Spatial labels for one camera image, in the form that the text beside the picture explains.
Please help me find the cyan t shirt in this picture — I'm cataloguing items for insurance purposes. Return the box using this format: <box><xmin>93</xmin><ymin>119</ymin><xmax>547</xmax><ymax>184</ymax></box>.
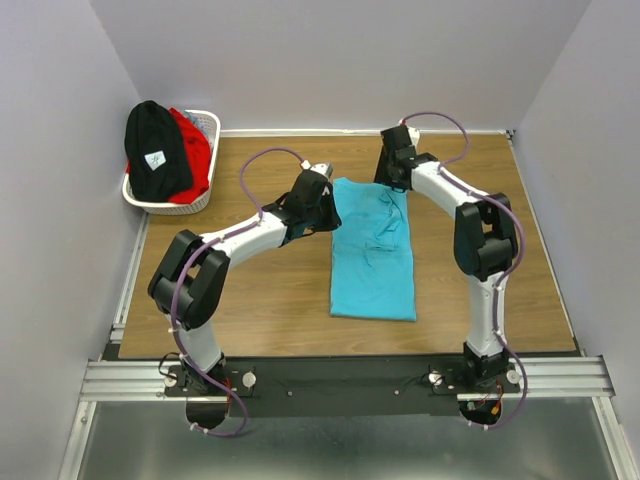
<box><xmin>329</xmin><ymin>178</ymin><xmax>417</xmax><ymax>322</ymax></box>

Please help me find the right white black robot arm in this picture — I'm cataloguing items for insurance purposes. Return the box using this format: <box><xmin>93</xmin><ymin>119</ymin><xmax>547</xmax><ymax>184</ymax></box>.
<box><xmin>374</xmin><ymin>124</ymin><xmax>522</xmax><ymax>387</ymax></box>

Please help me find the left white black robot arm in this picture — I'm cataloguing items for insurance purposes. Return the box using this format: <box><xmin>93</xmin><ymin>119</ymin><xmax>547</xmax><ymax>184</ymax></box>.
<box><xmin>148</xmin><ymin>163</ymin><xmax>341</xmax><ymax>377</ymax></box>

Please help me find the red t shirt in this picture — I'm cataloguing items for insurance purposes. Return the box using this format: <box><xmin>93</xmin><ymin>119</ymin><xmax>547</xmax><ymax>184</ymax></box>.
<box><xmin>124</xmin><ymin>100</ymin><xmax>211</xmax><ymax>205</ymax></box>

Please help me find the white plastic laundry basket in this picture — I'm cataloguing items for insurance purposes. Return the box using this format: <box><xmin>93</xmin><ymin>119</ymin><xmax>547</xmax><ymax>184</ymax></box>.
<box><xmin>122</xmin><ymin>108</ymin><xmax>221</xmax><ymax>216</ymax></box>

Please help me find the grey patterned garment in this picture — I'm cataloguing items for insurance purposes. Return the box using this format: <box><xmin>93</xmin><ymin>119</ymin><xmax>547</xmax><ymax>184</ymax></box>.
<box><xmin>182</xmin><ymin>110</ymin><xmax>200</xmax><ymax>128</ymax></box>

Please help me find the black t shirt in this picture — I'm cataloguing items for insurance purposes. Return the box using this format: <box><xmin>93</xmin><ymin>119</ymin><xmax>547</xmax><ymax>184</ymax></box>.
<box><xmin>124</xmin><ymin>100</ymin><xmax>193</xmax><ymax>203</ymax></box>

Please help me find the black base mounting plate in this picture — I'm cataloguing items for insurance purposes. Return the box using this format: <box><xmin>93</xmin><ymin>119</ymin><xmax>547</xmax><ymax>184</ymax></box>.
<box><xmin>163</xmin><ymin>354</ymin><xmax>520</xmax><ymax>432</ymax></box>

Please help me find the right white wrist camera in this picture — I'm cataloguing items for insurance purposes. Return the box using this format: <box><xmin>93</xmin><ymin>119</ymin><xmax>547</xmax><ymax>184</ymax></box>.
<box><xmin>407</xmin><ymin>126</ymin><xmax>420</xmax><ymax>148</ymax></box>

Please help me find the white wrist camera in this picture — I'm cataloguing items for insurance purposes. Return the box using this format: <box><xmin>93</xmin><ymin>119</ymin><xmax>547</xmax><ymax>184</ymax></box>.
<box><xmin>300</xmin><ymin>160</ymin><xmax>333</xmax><ymax>180</ymax></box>
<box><xmin>407</xmin><ymin>126</ymin><xmax>420</xmax><ymax>148</ymax></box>

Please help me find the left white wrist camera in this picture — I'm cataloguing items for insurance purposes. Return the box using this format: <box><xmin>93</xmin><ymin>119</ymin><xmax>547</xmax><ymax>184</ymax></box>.
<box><xmin>300</xmin><ymin>160</ymin><xmax>333</xmax><ymax>180</ymax></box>

